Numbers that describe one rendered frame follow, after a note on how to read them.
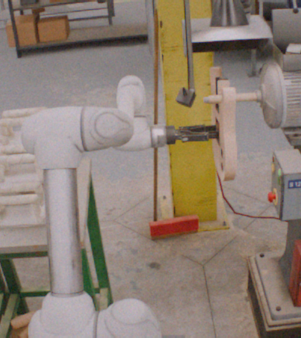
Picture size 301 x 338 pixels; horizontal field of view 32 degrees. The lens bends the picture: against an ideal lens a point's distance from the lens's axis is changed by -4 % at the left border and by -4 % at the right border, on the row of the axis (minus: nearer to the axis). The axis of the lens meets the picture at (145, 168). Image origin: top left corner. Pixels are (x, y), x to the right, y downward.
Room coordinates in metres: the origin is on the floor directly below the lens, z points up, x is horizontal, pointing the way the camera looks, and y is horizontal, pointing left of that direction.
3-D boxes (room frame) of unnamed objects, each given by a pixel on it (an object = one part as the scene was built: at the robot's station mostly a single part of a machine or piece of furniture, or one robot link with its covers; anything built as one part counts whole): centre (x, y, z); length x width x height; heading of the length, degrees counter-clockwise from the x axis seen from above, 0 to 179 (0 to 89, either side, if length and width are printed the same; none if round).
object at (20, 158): (1.75, 0.48, 1.12); 0.20 x 0.03 x 0.03; 87
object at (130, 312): (1.07, 0.09, 0.87); 0.18 x 0.16 x 0.22; 84
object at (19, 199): (1.59, 0.49, 1.04); 0.20 x 0.03 x 0.03; 87
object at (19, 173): (1.79, 0.48, 0.98); 0.27 x 0.16 x 0.09; 88
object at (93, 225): (1.99, 0.26, 0.45); 0.05 x 0.05 x 0.90; 89
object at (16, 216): (1.64, 0.49, 0.94); 0.27 x 0.15 x 0.01; 88
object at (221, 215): (2.82, -0.28, 0.02); 0.40 x 0.40 x 0.02; 89
